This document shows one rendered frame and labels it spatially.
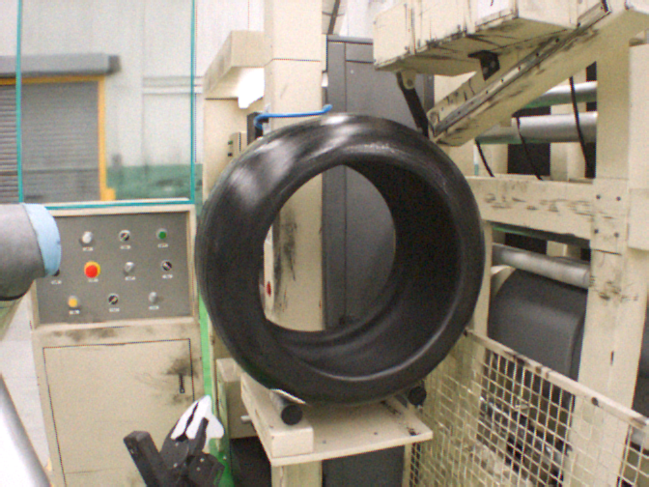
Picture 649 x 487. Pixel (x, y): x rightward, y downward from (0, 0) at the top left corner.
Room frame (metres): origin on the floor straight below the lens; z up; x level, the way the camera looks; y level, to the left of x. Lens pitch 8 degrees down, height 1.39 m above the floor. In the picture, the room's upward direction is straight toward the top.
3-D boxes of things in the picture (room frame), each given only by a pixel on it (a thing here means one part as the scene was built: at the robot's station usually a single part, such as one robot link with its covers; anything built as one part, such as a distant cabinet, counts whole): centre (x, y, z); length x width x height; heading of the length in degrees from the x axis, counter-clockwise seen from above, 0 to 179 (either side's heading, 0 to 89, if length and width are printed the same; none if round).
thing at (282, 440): (1.15, 0.12, 0.84); 0.36 x 0.09 x 0.06; 18
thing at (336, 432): (1.20, -0.01, 0.80); 0.37 x 0.36 x 0.02; 108
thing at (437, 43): (1.17, -0.33, 1.71); 0.61 x 0.25 x 0.15; 18
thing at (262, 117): (1.43, 0.09, 1.52); 0.19 x 0.19 x 0.06; 18
